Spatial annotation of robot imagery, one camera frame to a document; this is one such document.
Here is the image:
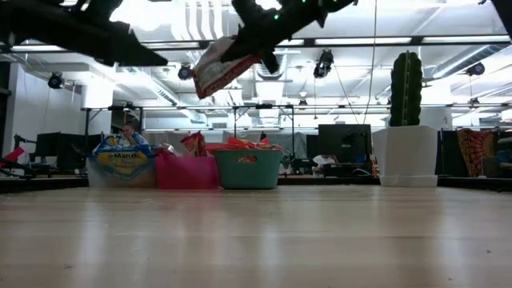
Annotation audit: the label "colourful patterned cloth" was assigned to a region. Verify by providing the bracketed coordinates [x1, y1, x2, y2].
[455, 128, 497, 178]

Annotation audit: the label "green cactus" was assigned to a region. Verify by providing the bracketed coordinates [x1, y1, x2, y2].
[390, 50, 424, 127]

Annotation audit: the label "black background monitor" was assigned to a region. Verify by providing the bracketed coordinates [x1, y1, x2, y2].
[318, 123, 373, 161]

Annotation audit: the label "person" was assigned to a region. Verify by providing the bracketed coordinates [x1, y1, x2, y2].
[311, 154, 341, 177]
[119, 122, 140, 140]

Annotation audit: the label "teal plastic bin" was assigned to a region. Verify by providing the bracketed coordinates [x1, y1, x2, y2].
[215, 149, 283, 190]

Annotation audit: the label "clear plastic bin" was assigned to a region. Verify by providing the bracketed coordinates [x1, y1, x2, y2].
[86, 154, 158, 189]

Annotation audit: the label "black background screens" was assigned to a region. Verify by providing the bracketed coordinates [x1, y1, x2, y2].
[34, 132, 103, 169]

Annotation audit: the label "red background object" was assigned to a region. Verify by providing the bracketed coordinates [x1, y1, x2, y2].
[0, 146, 26, 169]

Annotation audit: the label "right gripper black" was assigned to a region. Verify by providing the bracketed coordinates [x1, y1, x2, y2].
[219, 0, 327, 75]

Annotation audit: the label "pink plastic bin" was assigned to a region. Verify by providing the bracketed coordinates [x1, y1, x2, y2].
[154, 154, 220, 190]

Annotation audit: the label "red Maruchan noodle pack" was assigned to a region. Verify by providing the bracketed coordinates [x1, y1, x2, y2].
[190, 34, 264, 100]
[154, 143, 179, 158]
[180, 130, 208, 158]

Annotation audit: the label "dark background furniture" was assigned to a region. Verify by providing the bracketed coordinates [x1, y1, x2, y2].
[482, 135, 512, 179]

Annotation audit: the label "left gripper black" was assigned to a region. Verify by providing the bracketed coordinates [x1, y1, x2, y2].
[47, 0, 169, 67]

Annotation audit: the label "white plant pot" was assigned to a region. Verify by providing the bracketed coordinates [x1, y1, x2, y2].
[371, 125, 439, 188]

